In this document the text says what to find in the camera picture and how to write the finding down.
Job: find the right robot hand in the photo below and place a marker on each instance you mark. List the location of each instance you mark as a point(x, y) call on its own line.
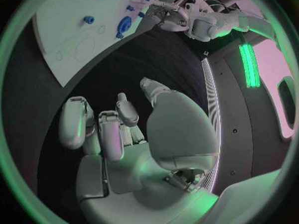
point(177, 130)

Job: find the blue peg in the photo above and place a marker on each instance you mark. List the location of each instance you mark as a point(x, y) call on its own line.
point(119, 35)
point(141, 14)
point(130, 8)

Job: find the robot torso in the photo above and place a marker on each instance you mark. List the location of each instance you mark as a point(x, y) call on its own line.
point(236, 115)

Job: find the blue gear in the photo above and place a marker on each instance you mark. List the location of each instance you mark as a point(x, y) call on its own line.
point(125, 25)

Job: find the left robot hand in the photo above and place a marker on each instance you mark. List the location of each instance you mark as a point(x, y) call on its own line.
point(171, 19)

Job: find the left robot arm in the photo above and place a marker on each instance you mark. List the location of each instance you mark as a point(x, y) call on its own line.
point(219, 25)

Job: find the white task board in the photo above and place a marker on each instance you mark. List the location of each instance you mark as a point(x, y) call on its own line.
point(70, 13)

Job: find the blue plug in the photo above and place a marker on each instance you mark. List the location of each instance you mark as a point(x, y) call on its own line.
point(88, 20)

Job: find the glowing light bar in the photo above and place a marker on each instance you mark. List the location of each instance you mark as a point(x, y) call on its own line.
point(250, 65)

